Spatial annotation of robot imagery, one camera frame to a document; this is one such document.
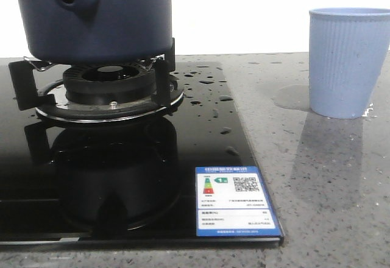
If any dark blue cooking pot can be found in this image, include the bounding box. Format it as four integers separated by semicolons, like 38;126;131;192
18;0;172;65

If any light blue ribbed cup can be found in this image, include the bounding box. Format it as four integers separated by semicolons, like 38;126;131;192
309;7;389;119

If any black glass gas stove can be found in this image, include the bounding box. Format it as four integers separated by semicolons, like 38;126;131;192
1;61;284;248

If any black pot support grate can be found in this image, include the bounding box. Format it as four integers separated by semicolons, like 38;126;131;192
9;46;183;125

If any blue energy rating label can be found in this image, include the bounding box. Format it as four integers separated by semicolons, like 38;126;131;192
195;166;283;239

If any black gas burner head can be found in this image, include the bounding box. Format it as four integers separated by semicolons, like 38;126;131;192
63;63;156;105

